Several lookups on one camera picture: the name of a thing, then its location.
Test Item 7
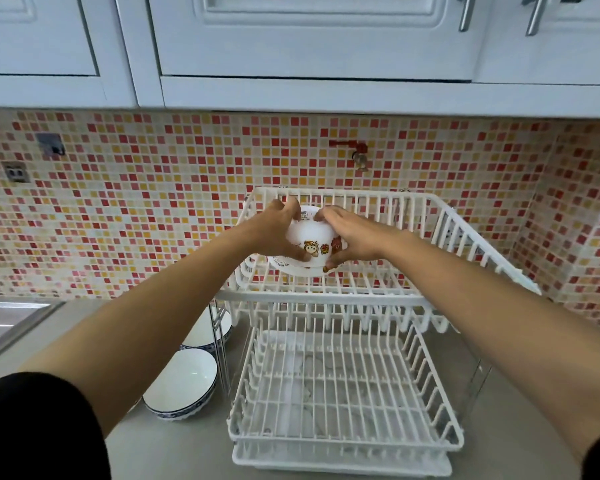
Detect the white bowl blue rim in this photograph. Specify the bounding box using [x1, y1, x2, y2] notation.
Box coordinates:
[180, 307, 234, 351]
[142, 348, 219, 422]

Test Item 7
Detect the black left sleeve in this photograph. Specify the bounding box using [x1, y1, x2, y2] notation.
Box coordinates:
[0, 372, 112, 480]

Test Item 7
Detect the person's right hand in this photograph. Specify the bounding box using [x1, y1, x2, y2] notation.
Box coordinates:
[313, 205, 401, 274]

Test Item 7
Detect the silver cabinet handle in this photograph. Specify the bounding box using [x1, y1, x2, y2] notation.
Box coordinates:
[456, 0, 477, 33]
[522, 0, 551, 37]

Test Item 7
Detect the person's left forearm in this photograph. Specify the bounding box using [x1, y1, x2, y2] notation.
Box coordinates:
[17, 228, 261, 438]

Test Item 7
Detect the white wall cabinet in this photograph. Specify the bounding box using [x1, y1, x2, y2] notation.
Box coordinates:
[0, 0, 600, 119]

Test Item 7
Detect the person's right forearm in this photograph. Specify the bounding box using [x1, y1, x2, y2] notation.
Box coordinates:
[380, 230, 600, 463]

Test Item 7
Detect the red handle wall tap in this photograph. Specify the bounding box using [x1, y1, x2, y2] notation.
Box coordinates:
[328, 139, 370, 171]

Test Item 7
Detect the steel kitchen sink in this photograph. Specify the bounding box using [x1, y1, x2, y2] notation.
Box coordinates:
[0, 298, 66, 368]

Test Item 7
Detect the white two-tier dish rack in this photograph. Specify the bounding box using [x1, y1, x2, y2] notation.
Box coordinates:
[214, 187, 543, 453]

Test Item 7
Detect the grey wall hook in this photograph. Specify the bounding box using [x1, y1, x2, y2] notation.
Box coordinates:
[36, 133, 66, 158]

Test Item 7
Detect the grey wall socket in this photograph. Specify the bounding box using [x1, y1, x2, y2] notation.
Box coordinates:
[1, 162, 31, 184]

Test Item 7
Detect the person's left hand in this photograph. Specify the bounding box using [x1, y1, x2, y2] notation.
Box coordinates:
[238, 196, 313, 263]

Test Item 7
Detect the white cartoon print bowl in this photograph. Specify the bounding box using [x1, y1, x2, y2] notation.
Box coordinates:
[266, 205, 348, 276]

